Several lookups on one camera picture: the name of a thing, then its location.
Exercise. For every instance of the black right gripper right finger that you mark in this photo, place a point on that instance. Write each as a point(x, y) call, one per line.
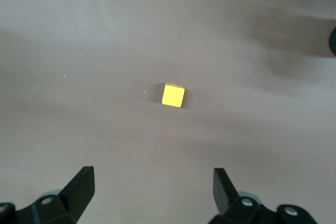
point(223, 192)

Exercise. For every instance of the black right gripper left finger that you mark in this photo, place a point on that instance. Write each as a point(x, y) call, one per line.
point(78, 190)

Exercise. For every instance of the yellow cube block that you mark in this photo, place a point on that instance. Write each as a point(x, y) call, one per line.
point(172, 96)

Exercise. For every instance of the black ribbed cylinder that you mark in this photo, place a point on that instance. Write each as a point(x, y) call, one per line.
point(333, 41)

